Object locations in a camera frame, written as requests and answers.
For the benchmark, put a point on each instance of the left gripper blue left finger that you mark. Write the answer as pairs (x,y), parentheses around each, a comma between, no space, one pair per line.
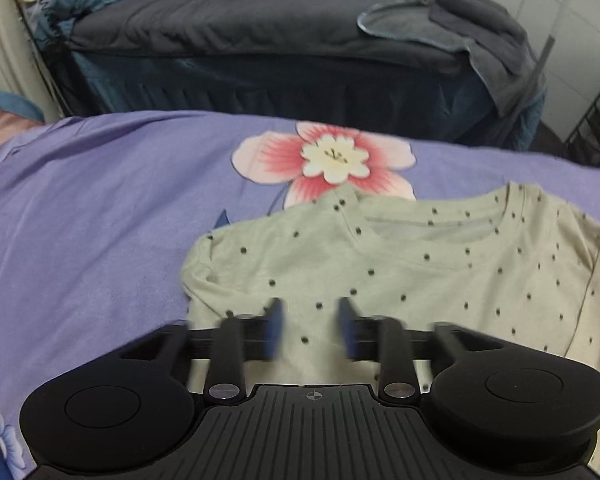
(257,336)

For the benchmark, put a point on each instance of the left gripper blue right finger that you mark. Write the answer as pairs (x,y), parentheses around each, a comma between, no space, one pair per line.
(368,338)

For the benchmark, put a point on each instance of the beige polka dot shirt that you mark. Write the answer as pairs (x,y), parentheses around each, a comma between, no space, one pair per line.
(517,263)

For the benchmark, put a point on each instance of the purple floral bed sheet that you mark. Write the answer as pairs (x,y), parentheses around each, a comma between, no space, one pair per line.
(97,217)

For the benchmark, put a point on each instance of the dark bed base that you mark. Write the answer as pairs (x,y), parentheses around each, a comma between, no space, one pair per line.
(372,96)

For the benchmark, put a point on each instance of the dark grey quilt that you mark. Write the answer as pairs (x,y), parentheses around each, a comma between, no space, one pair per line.
(324,28)

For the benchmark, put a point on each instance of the grey towel with blue trim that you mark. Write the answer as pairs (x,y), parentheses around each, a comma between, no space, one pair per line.
(496,45)

